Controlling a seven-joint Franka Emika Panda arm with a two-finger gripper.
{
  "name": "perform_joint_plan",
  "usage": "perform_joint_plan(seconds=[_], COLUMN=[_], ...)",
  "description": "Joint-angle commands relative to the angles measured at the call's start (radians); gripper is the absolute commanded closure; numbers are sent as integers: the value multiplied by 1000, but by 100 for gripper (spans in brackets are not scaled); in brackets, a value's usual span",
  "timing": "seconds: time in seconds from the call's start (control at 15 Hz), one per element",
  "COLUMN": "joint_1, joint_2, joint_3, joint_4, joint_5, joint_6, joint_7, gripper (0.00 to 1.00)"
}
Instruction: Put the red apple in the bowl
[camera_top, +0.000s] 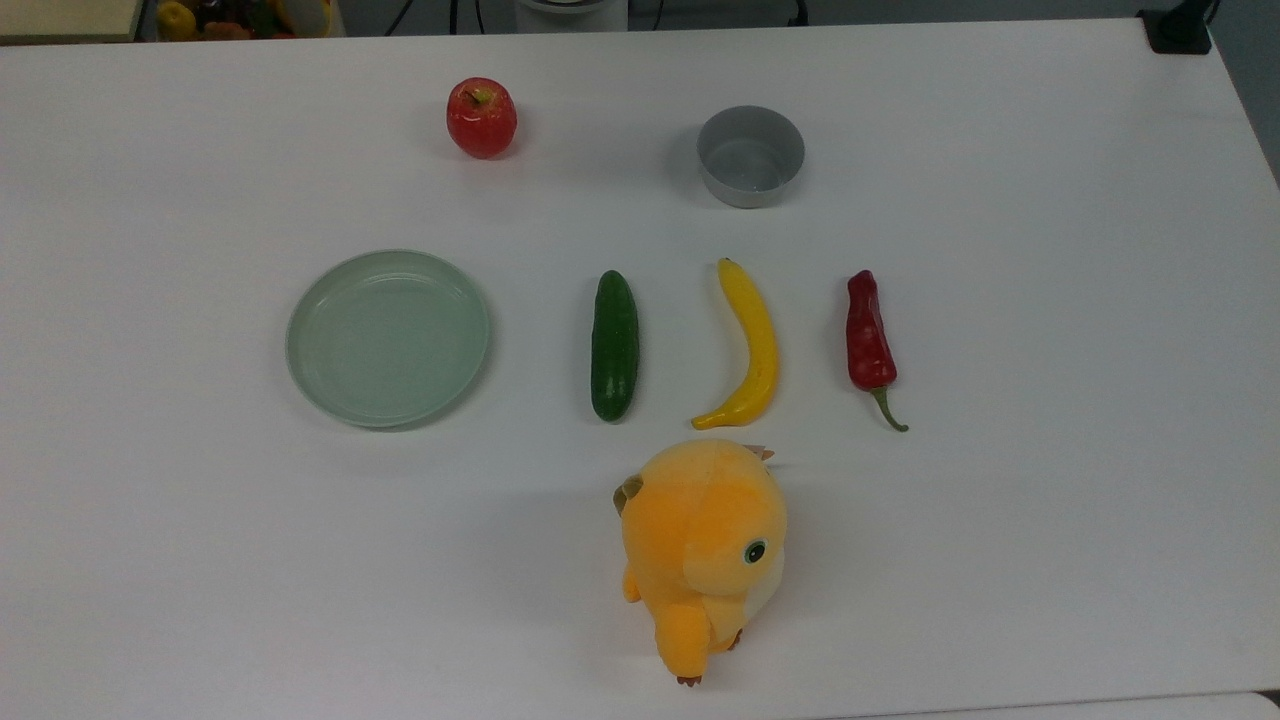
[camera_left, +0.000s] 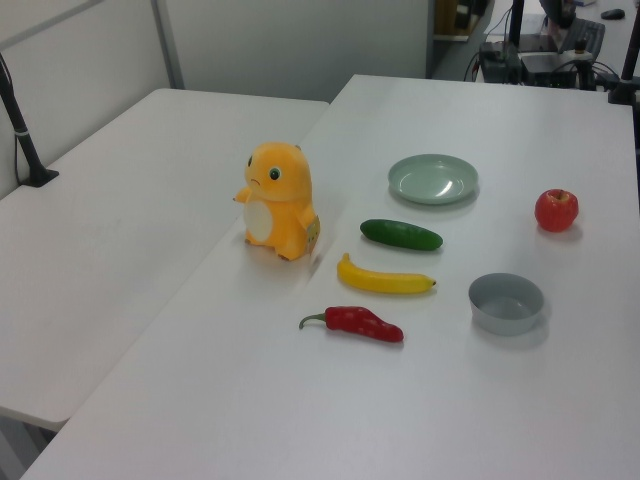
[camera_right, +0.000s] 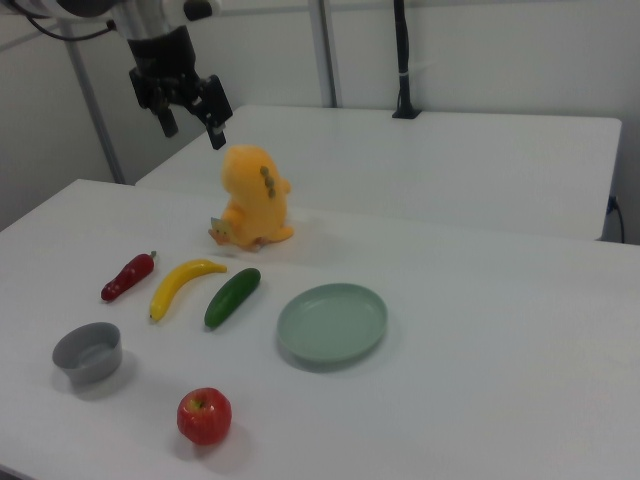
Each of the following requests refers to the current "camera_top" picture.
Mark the pale green plate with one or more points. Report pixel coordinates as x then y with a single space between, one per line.
388 340

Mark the red chili pepper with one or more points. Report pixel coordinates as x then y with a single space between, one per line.
868 340

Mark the grey bowl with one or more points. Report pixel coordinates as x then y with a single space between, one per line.
750 165

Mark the red apple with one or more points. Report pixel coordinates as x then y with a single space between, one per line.
481 125

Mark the green cucumber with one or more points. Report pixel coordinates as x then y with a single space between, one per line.
614 350

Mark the orange plush toy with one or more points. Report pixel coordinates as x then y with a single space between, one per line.
700 540

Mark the yellow banana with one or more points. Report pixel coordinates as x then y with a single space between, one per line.
760 340

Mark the box of toy fruit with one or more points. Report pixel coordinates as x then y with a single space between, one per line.
240 18

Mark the black table clamp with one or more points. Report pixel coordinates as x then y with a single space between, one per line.
1178 30

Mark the beige board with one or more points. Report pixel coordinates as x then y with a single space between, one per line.
65 18

